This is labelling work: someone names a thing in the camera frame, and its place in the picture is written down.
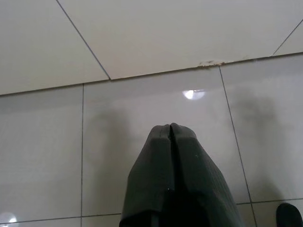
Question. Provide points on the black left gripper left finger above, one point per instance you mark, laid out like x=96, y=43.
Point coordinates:
x=146, y=177

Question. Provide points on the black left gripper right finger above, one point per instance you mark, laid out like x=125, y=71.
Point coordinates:
x=196, y=179

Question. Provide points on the dark robot left foot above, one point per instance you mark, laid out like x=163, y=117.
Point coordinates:
x=288, y=216

